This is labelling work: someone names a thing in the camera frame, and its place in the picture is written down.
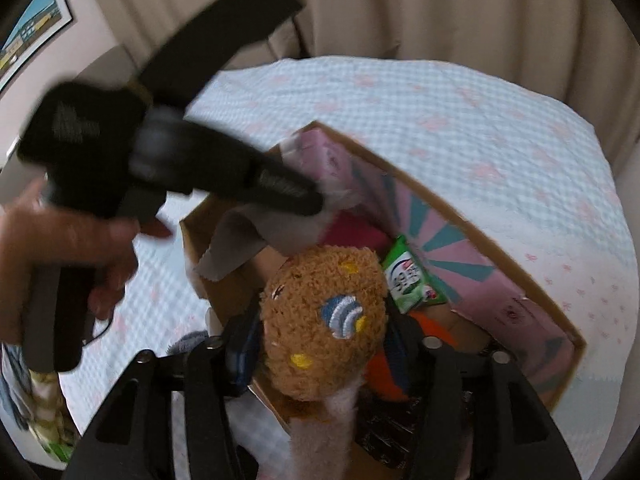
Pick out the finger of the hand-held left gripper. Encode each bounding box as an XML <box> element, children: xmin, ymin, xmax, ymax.
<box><xmin>245</xmin><ymin>150</ymin><xmax>326</xmax><ymax>218</ymax></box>
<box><xmin>139</xmin><ymin>0</ymin><xmax>305</xmax><ymax>111</ymax></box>

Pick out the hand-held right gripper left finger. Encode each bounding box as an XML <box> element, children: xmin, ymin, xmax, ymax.
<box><xmin>65</xmin><ymin>312</ymin><xmax>266</xmax><ymax>480</ymax></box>

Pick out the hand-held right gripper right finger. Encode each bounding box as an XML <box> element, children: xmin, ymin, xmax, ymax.
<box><xmin>384</xmin><ymin>317</ymin><xmax>582</xmax><ymax>480</ymax></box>

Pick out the orange plush ball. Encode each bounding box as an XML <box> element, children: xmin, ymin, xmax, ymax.
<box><xmin>362</xmin><ymin>310</ymin><xmax>459</xmax><ymax>404</ymax></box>

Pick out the white cloth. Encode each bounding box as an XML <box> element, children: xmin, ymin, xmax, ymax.
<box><xmin>194</xmin><ymin>180</ymin><xmax>362</xmax><ymax>283</ymax></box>

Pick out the brown plush toy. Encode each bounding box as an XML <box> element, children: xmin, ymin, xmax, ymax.
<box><xmin>257</xmin><ymin>245</ymin><xmax>389</xmax><ymax>480</ymax></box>

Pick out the green tissue packet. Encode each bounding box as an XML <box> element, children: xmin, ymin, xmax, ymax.
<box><xmin>381</xmin><ymin>236</ymin><xmax>448</xmax><ymax>314</ymax></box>

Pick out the pink printed cardboard box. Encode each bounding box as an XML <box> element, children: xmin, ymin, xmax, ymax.
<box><xmin>179</xmin><ymin>120</ymin><xmax>587</xmax><ymax>466</ymax></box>

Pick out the person's left hand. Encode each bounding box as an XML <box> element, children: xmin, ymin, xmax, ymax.
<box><xmin>0</xmin><ymin>180</ymin><xmax>173</xmax><ymax>343</ymax></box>

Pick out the grey sock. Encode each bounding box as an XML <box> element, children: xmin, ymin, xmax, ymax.
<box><xmin>165</xmin><ymin>330</ymin><xmax>217</xmax><ymax>357</ymax></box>

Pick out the beige headboard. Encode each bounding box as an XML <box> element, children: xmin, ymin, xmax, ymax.
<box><xmin>82</xmin><ymin>42</ymin><xmax>151</xmax><ymax>92</ymax></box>

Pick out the yellow green patterned fabric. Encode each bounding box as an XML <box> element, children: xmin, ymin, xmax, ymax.
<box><xmin>0</xmin><ymin>345</ymin><xmax>83</xmax><ymax>467</ymax></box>

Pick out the light checked printed blanket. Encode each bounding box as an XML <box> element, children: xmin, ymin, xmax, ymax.
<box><xmin>60</xmin><ymin>55</ymin><xmax>633</xmax><ymax>480</ymax></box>

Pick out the beige pleated curtain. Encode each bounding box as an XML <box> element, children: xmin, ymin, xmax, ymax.
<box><xmin>80</xmin><ymin>0</ymin><xmax>640</xmax><ymax>181</ymax></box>

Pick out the framed wall picture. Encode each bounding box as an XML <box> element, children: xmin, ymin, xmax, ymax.
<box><xmin>0</xmin><ymin>0</ymin><xmax>78</xmax><ymax>93</ymax></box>

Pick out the thin black cable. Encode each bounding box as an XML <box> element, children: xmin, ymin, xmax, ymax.
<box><xmin>82</xmin><ymin>316</ymin><xmax>114</xmax><ymax>347</ymax></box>

